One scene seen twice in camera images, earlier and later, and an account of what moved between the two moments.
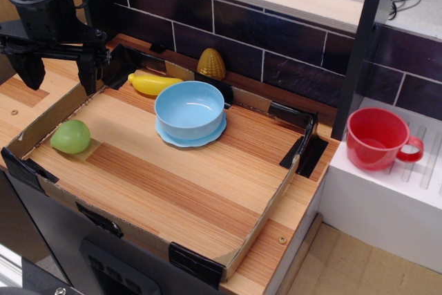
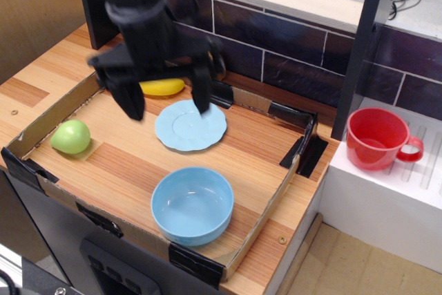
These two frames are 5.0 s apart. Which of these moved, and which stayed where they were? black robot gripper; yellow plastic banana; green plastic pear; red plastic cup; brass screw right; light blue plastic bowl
Moved: black robot gripper; light blue plastic bowl
Stayed: green plastic pear; red plastic cup; yellow plastic banana; brass screw right
